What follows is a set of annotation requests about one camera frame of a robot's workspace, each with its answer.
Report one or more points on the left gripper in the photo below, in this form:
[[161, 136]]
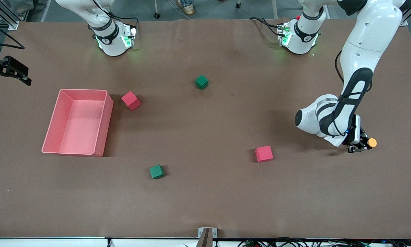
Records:
[[357, 147]]

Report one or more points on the orange and black push button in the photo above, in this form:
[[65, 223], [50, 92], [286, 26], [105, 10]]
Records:
[[372, 142]]

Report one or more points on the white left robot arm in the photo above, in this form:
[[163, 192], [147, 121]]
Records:
[[373, 31]]

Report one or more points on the grey fabric bundle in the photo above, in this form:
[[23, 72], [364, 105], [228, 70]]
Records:
[[20, 5]]

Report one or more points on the pink plastic bin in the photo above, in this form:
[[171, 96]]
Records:
[[75, 130]]

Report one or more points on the red cube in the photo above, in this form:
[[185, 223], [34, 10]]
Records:
[[263, 154], [131, 101]]

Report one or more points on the metal leg with caster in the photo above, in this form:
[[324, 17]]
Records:
[[156, 15]]

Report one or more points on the green cube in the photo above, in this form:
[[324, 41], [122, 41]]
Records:
[[202, 82], [156, 172]]

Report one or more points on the beige shoe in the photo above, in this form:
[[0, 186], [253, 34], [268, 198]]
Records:
[[186, 7]]

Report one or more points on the metal bracket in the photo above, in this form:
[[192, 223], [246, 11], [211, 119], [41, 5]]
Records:
[[215, 233]]

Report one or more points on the brown post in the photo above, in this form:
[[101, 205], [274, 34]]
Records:
[[205, 240]]

